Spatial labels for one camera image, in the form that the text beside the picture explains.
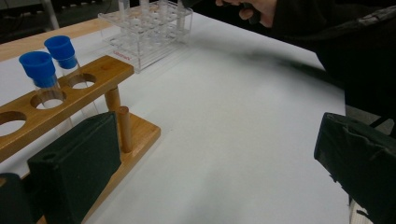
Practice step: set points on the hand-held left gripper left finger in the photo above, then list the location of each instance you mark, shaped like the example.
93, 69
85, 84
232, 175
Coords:
77, 161

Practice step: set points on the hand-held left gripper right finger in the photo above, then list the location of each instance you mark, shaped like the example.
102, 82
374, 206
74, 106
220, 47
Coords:
358, 161

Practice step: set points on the wooden test tube rack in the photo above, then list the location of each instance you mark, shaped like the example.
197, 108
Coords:
102, 70

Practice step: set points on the blue capped test tube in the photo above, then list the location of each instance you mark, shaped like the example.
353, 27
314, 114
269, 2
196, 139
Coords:
39, 67
60, 49

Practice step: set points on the clear acrylic test tube rack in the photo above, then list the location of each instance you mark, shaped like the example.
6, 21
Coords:
146, 40

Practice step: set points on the grey metal stand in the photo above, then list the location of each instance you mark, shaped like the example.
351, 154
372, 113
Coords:
49, 14

